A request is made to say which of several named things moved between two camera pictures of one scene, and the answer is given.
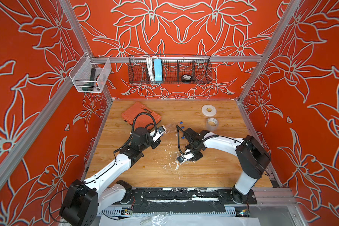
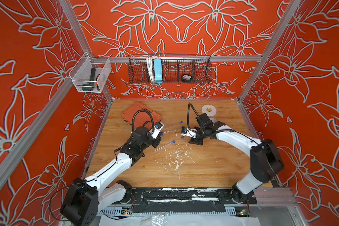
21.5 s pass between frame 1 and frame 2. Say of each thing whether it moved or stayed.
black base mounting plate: stayed
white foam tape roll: stayed
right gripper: moved
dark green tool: stayed
